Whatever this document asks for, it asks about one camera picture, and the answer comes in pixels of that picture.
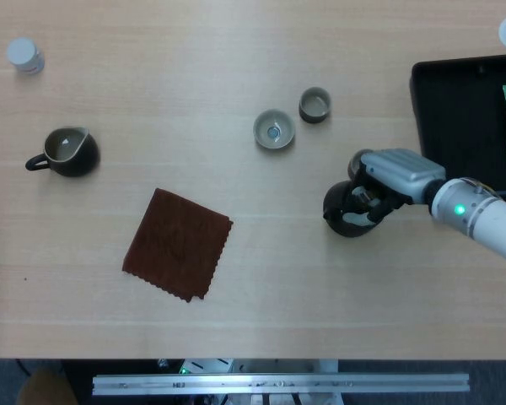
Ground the black cast iron teapot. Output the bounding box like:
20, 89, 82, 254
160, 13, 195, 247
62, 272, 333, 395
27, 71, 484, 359
322, 181, 385, 239

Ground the dark brown ceramic teacup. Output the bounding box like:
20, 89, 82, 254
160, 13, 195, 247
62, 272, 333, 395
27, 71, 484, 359
347, 149, 368, 178
299, 86, 333, 124

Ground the brown tea cloth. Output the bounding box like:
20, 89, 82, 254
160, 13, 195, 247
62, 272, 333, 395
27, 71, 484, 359
121, 187, 234, 304

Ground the black plastic tray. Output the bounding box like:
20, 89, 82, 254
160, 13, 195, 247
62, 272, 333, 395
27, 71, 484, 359
409, 52, 506, 199

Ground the small white jar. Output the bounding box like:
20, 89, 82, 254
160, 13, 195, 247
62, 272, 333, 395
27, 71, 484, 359
6, 36, 46, 76

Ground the grey ceramic strainer bowl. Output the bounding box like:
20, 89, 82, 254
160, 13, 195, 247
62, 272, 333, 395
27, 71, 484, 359
253, 108, 297, 150

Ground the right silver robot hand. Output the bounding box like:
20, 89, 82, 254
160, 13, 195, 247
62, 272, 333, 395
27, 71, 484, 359
342, 148, 447, 227

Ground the aluminium profile rail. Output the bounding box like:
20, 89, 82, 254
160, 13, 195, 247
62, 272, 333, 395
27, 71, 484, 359
91, 371, 471, 397

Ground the dark ceramic pitcher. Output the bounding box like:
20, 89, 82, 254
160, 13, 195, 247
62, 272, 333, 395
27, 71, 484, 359
24, 125, 101, 178

